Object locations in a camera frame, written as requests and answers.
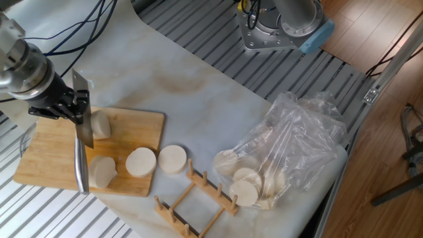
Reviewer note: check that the aluminium frame beam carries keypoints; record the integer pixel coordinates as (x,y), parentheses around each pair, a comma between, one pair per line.
(396,64)

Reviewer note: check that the small yellow object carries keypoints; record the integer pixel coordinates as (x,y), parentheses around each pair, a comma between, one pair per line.
(242,4)

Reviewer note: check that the steel cleaver knife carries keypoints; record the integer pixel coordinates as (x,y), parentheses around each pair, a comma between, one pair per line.
(86,132)

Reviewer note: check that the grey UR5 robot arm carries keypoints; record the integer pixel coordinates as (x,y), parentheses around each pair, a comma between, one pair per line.
(29,72)

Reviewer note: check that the black metal stand leg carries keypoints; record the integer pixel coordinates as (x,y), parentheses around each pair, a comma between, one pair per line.
(396,190)

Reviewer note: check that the white radish slice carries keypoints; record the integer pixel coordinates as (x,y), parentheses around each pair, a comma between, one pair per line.
(172,159)
(244,193)
(266,203)
(141,162)
(274,183)
(248,175)
(226,163)
(102,172)

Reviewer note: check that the wooden peg rack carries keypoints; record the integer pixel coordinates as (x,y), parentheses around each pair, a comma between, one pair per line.
(211,191)

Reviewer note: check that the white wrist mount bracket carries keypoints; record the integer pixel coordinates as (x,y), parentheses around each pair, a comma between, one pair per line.
(10,33)

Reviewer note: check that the clear plastic bag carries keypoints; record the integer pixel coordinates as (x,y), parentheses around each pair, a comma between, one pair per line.
(297,139)

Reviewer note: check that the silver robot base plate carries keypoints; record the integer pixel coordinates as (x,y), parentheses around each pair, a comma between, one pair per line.
(254,33)

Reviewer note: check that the silver corner bracket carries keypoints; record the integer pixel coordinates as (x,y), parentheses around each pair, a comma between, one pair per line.
(370,96)

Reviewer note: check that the large white radish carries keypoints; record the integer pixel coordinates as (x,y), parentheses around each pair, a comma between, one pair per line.
(100,125)

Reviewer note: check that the bamboo cutting board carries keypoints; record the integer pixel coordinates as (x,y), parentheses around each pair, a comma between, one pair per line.
(132,132)

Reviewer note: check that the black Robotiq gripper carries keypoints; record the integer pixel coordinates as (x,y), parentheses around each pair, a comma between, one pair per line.
(53,99)

